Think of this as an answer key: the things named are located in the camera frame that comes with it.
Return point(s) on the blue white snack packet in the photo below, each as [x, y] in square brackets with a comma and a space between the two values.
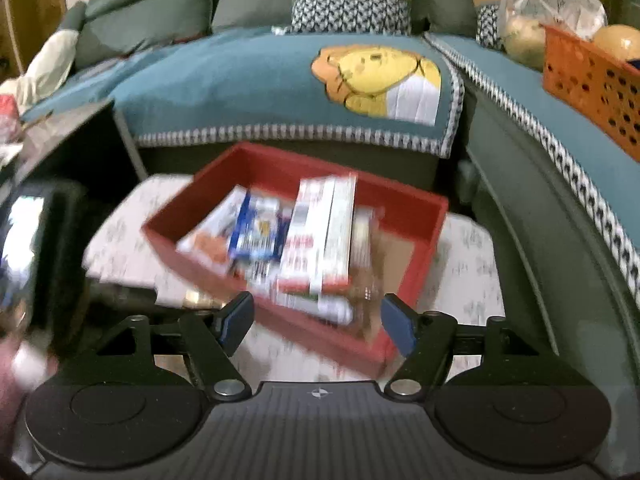
[257, 232]

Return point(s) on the orange plastic basket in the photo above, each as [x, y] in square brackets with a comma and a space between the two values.
[585, 80]

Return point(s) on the plastic bag of round food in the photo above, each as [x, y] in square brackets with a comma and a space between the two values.
[522, 40]

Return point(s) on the teal houndstooth trim sofa cover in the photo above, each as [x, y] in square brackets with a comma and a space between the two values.
[515, 90]

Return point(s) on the teal lion print sofa cover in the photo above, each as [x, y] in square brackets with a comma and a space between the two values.
[225, 85]

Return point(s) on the white red snack box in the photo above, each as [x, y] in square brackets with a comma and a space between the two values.
[305, 240]
[342, 230]

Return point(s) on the white orange snack packet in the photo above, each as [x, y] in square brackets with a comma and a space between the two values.
[210, 240]

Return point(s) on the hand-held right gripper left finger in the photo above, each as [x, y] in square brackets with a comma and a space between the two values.
[235, 317]

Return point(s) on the wooden door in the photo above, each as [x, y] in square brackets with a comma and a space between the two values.
[30, 10]

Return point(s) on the red cardboard box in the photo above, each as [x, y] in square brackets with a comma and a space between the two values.
[400, 207]

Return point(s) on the round yellow fruit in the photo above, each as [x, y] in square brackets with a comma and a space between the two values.
[617, 42]

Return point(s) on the black side table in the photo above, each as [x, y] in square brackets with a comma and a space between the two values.
[85, 145]

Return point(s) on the grey green pillow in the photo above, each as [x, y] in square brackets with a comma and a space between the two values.
[250, 5]

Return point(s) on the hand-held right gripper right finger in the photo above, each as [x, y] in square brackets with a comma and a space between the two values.
[400, 322]

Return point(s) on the white cloth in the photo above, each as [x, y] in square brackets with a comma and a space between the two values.
[47, 70]

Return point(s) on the green sofa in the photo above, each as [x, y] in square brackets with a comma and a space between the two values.
[150, 10]

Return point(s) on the small brown houndstooth pillow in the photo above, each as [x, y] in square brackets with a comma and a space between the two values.
[487, 0]

